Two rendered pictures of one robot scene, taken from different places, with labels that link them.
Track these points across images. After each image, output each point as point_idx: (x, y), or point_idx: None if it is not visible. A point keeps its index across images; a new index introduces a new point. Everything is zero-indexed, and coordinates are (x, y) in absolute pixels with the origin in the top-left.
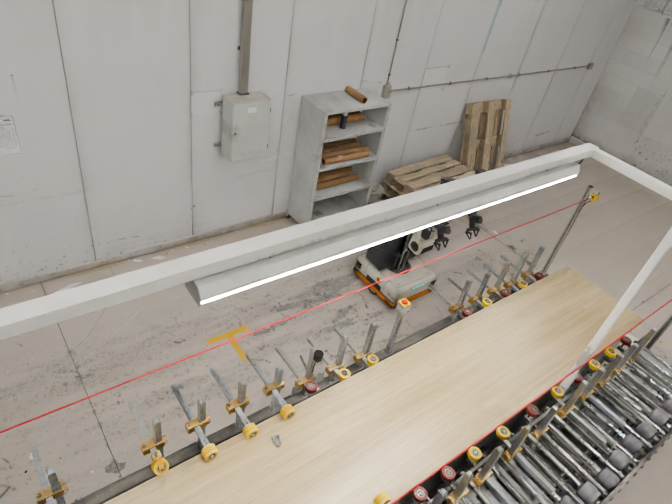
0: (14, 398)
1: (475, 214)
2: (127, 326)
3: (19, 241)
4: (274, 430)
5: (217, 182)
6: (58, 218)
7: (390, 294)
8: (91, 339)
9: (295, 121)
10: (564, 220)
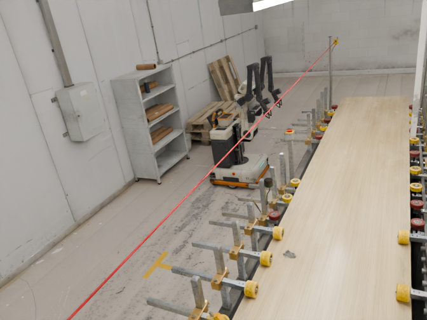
0: None
1: (274, 89)
2: (67, 306)
3: None
4: (280, 250)
5: (77, 167)
6: None
7: (248, 177)
8: None
9: (113, 101)
10: (302, 106)
